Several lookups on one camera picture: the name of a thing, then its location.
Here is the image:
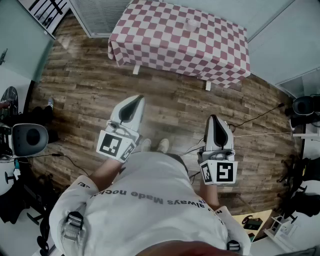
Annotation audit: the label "white shelf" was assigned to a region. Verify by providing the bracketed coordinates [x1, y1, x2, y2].
[292, 123, 320, 141]

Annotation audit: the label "wooden board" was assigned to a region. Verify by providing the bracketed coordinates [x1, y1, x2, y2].
[231, 209, 273, 243]

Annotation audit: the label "red white checkered tablecloth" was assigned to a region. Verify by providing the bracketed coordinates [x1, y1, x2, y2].
[107, 0, 252, 89]

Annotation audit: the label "dark grey gripper device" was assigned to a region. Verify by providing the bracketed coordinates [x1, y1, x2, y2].
[291, 94, 320, 117]

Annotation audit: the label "pale pink cup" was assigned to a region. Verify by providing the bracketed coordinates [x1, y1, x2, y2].
[184, 18, 199, 33]

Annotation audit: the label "person's left forearm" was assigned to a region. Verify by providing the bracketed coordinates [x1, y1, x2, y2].
[88, 157, 126, 188]

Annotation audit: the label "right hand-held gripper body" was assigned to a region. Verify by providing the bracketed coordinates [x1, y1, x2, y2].
[196, 147, 239, 186]

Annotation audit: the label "person's left shoe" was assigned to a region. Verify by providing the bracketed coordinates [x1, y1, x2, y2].
[140, 138, 153, 153]

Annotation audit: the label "person's right shoe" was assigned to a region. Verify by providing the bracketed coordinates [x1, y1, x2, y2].
[156, 138, 170, 153]

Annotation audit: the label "white floor cable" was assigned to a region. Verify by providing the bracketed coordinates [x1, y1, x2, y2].
[233, 131, 294, 139]

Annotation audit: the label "black bag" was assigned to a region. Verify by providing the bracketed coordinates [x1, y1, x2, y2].
[0, 174, 55, 225]

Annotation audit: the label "person's right forearm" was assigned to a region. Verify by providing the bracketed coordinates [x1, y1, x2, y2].
[198, 183, 221, 210]

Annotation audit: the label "person's black trousers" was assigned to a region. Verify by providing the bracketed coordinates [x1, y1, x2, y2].
[166, 152, 190, 176]

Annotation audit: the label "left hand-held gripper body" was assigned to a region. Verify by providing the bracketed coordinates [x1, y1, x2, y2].
[96, 119, 140, 164]

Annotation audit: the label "black floor cable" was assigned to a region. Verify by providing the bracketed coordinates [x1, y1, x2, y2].
[226, 102, 286, 128]
[24, 152, 91, 176]

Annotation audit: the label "black office chair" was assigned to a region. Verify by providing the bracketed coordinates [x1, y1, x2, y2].
[276, 153, 320, 222]

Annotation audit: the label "white wire rack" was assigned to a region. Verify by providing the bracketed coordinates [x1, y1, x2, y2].
[263, 215, 299, 251]

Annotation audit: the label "white window blind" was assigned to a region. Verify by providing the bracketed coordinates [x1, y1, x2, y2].
[69, 0, 133, 39]

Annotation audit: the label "person's face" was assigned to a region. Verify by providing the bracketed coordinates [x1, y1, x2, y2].
[134, 241, 242, 256]

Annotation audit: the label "person in white shirt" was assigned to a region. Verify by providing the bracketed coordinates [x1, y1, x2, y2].
[48, 151, 252, 256]

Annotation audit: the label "wall photo strip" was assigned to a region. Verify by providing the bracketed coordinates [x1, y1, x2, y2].
[24, 0, 71, 35]

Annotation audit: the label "green box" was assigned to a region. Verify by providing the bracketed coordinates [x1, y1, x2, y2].
[241, 214, 264, 230]

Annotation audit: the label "grey strap buckle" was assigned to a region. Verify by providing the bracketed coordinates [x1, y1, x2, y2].
[61, 211, 85, 243]
[226, 239, 242, 253]

